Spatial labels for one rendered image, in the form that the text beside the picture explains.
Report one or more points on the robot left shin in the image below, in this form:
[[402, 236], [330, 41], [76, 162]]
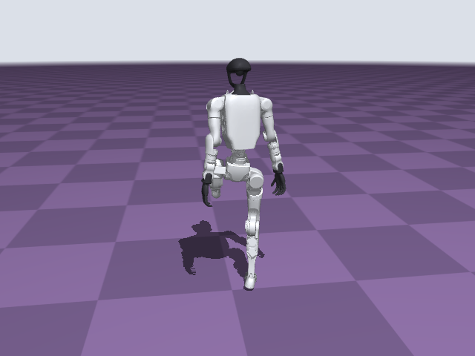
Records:
[[213, 189]]

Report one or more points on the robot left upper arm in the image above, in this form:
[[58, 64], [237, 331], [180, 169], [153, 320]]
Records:
[[213, 107]]

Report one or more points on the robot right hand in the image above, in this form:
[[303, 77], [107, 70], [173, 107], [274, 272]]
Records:
[[280, 180]]

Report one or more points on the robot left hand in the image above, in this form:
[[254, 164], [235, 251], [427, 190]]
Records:
[[205, 188]]

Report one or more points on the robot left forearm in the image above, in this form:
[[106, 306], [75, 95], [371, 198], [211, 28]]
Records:
[[211, 156]]

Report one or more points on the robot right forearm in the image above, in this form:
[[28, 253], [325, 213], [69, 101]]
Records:
[[275, 154]]

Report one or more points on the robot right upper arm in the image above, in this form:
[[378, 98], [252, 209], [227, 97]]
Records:
[[267, 119]]

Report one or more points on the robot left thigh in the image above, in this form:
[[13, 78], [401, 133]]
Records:
[[219, 173]]

